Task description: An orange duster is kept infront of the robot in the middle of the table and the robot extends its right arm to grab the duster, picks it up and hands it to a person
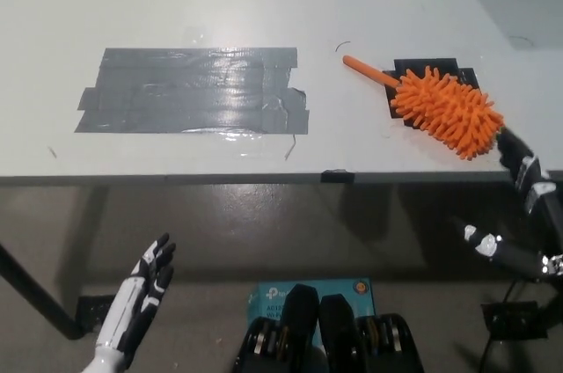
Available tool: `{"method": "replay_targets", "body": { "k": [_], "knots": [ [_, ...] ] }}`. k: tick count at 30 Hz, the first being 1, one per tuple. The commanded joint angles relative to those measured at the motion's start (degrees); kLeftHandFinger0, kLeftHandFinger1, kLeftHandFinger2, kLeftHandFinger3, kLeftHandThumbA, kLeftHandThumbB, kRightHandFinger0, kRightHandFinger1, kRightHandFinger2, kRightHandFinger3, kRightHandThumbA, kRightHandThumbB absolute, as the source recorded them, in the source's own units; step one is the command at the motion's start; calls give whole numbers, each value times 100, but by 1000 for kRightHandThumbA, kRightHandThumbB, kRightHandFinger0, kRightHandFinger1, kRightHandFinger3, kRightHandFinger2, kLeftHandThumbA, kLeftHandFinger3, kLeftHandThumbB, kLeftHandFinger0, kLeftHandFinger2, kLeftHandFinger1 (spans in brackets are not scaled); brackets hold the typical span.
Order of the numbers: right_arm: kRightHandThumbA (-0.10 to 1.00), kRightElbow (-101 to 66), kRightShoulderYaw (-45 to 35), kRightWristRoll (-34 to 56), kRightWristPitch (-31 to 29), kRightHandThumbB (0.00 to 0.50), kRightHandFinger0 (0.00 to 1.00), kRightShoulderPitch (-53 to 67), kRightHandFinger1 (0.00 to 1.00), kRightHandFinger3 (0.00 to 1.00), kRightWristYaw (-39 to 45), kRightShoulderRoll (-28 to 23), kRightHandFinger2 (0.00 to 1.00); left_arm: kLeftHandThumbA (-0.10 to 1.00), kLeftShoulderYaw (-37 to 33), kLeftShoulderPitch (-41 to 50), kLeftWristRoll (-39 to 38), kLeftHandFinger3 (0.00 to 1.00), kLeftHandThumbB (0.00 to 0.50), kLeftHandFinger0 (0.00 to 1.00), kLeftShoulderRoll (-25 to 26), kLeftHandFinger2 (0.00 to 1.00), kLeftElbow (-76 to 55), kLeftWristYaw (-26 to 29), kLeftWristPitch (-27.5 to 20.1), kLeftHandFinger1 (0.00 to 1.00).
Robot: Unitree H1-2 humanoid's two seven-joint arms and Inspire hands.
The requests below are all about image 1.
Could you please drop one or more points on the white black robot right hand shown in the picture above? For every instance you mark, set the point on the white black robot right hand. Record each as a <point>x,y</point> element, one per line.
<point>523,170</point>

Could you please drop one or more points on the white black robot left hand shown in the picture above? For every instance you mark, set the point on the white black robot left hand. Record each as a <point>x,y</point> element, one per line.
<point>132,302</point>

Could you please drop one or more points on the orange chenille duster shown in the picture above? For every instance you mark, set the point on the orange chenille duster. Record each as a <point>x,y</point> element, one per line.
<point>444,113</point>

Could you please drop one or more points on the black metal table leg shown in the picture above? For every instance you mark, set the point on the black metal table leg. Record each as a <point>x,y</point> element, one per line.
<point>39,296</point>

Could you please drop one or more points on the teal router box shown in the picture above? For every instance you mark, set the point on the teal router box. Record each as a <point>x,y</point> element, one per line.
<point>269,299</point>

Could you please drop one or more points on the black floor plate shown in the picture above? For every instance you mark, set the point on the black floor plate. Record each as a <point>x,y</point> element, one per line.
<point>512,319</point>

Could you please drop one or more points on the grey duct tape patch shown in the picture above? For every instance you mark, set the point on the grey duct tape patch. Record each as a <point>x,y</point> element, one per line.
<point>184,91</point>

